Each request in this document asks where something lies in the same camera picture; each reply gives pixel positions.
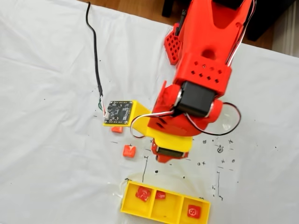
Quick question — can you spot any yellow three-compartment box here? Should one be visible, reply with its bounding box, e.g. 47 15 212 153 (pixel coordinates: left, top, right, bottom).
120 181 211 224

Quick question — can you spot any red candy circled S print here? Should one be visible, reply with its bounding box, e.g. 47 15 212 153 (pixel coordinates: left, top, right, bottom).
186 204 201 219

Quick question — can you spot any white plastic table cover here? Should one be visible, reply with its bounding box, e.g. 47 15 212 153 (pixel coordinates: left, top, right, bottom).
0 0 299 224

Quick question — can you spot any black table clamp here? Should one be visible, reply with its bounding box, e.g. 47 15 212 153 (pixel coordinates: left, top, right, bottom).
175 10 186 38

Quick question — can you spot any black camera cable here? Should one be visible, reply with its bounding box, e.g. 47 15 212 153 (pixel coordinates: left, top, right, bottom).
85 1 108 117

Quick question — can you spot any camera board on yellow mount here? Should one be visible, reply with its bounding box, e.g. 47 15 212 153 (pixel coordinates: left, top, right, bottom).
102 99 152 138

